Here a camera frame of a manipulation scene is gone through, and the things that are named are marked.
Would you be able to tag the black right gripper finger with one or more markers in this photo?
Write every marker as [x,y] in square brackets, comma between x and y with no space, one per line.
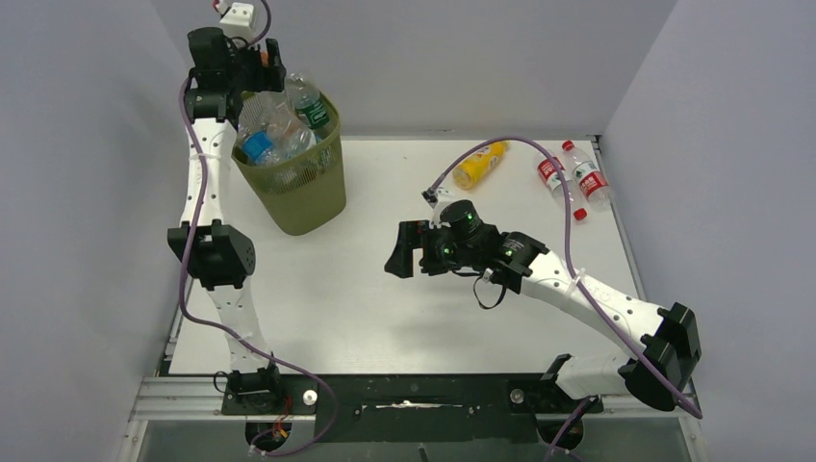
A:
[401,261]
[410,232]

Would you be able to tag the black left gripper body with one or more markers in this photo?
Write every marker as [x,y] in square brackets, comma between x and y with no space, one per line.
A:
[246,71]

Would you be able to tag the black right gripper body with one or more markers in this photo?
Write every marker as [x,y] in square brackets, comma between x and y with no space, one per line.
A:
[441,255]

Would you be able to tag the dark green label bottle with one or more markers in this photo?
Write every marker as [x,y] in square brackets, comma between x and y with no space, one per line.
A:
[306,99]

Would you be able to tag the large clear plastic bottle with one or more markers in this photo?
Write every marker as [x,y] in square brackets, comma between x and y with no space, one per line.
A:
[285,136]

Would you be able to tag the blue label water bottle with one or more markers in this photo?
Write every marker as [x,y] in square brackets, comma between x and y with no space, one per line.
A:
[258,145]

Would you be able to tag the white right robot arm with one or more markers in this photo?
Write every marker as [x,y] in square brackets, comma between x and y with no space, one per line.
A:
[657,348]

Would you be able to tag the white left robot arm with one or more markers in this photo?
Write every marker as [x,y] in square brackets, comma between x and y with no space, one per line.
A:
[211,251]

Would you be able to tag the green plastic mesh bin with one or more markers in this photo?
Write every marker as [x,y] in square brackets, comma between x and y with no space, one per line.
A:
[303,193]

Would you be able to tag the yellow juice bottle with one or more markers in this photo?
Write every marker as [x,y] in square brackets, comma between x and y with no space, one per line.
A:
[471,171]

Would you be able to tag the red label bottle red cap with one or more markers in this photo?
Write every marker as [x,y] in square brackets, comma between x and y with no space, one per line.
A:
[561,186]

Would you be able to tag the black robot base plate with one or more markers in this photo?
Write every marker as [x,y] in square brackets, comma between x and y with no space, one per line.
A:
[401,408]

